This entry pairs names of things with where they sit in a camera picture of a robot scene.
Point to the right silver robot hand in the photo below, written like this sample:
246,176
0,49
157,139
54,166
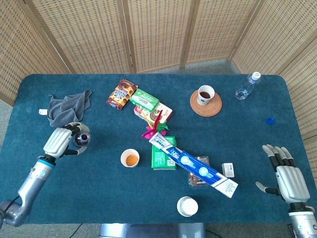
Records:
292,183

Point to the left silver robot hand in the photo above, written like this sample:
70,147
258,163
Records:
57,141

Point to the plastic bottle with brown drink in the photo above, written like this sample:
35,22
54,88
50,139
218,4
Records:
81,138

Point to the gray robot base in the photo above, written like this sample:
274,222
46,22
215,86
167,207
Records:
148,231

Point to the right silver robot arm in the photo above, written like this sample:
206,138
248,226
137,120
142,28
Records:
303,223

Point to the blue bottle cap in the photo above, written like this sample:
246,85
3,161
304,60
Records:
270,120

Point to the paper cup with blue print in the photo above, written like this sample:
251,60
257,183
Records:
132,161

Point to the clear plastic water bottle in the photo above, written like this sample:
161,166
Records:
245,89

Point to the paper cup with flower print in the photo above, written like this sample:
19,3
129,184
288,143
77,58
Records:
201,100

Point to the small white tag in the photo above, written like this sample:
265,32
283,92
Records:
42,112

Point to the gray cloth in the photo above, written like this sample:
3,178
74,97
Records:
67,106

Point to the small white box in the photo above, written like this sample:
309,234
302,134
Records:
228,169

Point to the blue carpet table cover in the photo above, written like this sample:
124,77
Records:
99,193

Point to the brown chocolate cookie pack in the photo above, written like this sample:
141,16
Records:
120,95

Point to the blue toothpaste carton box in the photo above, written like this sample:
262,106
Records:
205,171

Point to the colourful feather shuttlecock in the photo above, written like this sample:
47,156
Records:
151,132

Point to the clear coffee capsule box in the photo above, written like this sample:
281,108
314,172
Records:
195,182

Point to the green wet wipes pack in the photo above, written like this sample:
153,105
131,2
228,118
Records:
144,100

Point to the white blue toothpaste tube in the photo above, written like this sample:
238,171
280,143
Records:
158,141

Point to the green tissue pack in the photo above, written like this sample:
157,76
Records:
161,160

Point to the stack of upturned paper cups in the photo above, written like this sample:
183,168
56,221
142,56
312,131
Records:
187,206

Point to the round woven rattan coaster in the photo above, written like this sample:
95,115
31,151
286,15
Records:
210,110

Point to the red and white carton box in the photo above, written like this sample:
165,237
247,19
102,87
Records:
166,111

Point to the woven bamboo folding screen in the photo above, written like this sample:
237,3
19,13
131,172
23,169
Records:
158,32

